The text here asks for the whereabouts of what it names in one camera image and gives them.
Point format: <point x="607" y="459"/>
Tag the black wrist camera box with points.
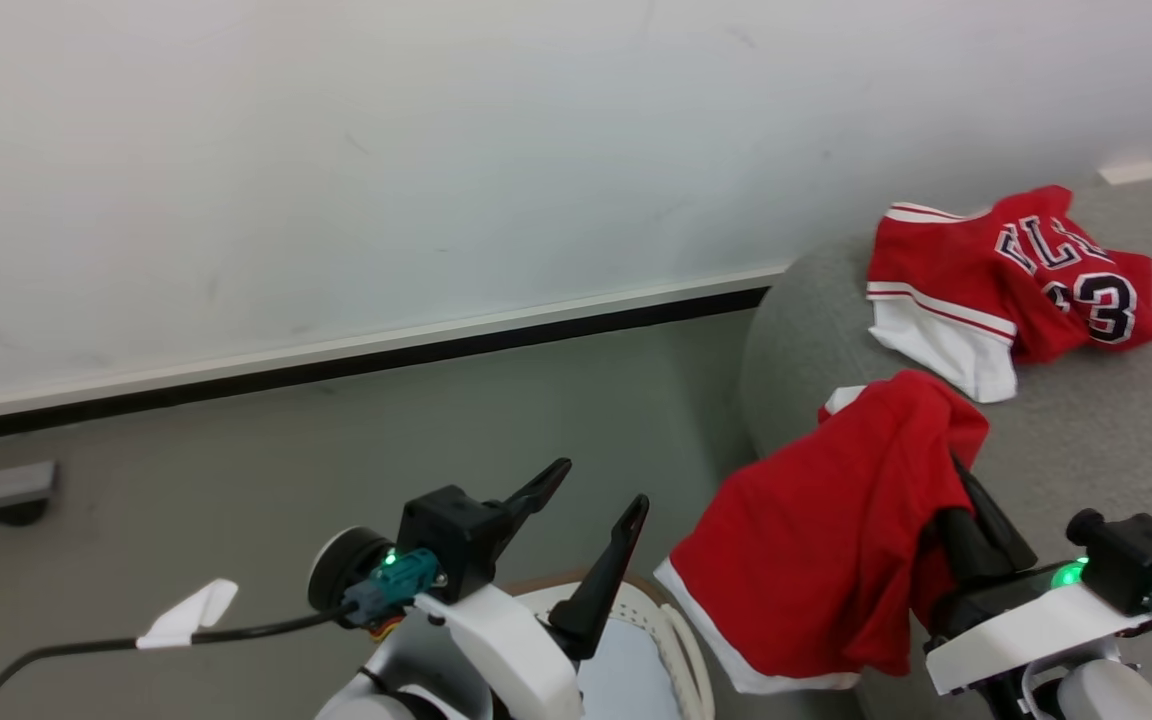
<point x="1136" y="555"/>
<point x="446" y="535"/>

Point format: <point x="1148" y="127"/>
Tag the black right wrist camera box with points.
<point x="1136" y="555"/>

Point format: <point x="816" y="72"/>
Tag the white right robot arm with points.
<point x="1096" y="695"/>

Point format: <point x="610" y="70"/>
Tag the red basketball jersey white trim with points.
<point x="956" y="260"/>

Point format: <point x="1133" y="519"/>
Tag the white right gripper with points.
<point x="1026" y="625"/>

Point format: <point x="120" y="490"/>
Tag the black and white baseboard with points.
<point x="336" y="365"/>

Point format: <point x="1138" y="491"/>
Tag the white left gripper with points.
<point x="516" y="650"/>

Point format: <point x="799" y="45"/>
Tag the small white wall block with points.
<point x="1131" y="172"/>

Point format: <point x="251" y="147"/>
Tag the grey fabric sofa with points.
<point x="1086" y="440"/>

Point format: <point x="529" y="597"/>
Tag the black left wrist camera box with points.
<point x="446" y="535"/>

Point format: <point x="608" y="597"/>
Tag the red shorts white trim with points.
<point x="816" y="520"/>

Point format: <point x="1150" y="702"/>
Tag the beige perforated laundry basket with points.
<point x="683" y="650"/>

